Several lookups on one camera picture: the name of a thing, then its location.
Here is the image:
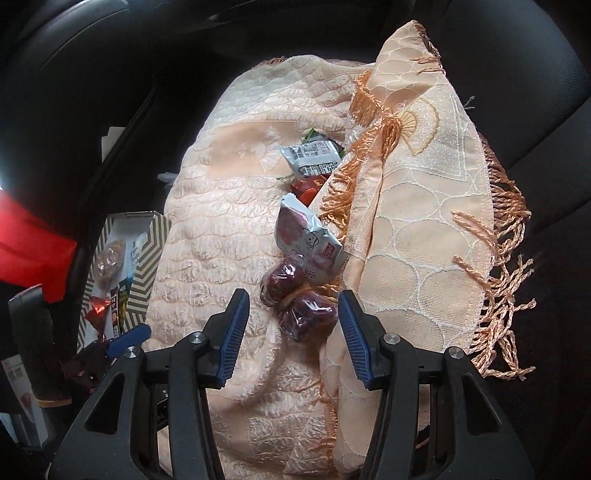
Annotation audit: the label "dark brown coffee stick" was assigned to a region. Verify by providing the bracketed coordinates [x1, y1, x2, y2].
[107, 286, 123, 337]

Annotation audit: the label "green cracker packet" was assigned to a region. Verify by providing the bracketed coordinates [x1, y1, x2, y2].
[117, 276, 136, 319]

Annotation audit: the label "small plain red packet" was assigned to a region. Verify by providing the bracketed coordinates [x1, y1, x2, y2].
[290, 174, 329, 205]

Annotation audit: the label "clear red dates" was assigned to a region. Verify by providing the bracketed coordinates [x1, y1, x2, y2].
[259, 257, 339, 343]

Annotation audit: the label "peach fringed cloth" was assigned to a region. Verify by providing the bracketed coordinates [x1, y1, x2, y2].
[143, 21, 539, 480]

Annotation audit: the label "clear green nut packet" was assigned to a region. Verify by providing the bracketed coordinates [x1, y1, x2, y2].
[302, 128, 346, 155]

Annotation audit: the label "striped white cardboard box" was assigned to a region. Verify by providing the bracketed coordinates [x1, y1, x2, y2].
[76, 210, 172, 352]

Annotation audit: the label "white paper in seat pocket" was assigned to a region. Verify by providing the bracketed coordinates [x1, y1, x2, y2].
[102, 124, 122, 154]

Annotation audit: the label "blue white snack packet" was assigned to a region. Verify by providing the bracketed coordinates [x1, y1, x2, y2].
[130, 232, 149, 271]

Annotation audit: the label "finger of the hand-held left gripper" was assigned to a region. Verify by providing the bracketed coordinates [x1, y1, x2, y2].
[69, 322, 153, 381]

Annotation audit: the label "white printed carton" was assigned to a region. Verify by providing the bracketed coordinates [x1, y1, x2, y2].
[0, 356, 48, 441]

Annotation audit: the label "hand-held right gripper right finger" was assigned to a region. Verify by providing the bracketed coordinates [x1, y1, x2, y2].
[337, 290, 536, 480]

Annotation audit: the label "black leather rear backrest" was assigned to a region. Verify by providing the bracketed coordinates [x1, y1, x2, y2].
[416, 0, 591, 296]

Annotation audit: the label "black leather car seat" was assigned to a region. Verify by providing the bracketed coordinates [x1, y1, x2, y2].
[0, 0, 227, 222]

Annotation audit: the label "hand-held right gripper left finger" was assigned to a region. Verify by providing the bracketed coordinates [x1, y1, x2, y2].
[48, 288, 252, 480]

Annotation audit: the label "grey white snack packet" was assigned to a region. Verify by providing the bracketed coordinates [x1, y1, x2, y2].
[281, 141, 343, 180]

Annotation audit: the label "clear bag of walnuts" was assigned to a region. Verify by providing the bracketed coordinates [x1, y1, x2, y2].
[93, 239, 126, 283]

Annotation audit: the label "red star candy packet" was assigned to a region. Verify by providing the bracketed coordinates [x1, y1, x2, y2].
[82, 295, 112, 332]

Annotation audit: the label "red fabric bag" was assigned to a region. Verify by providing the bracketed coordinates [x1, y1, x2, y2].
[0, 185, 78, 303]

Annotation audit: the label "white purple snack packet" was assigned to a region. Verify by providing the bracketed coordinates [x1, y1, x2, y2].
[275, 193, 348, 281]

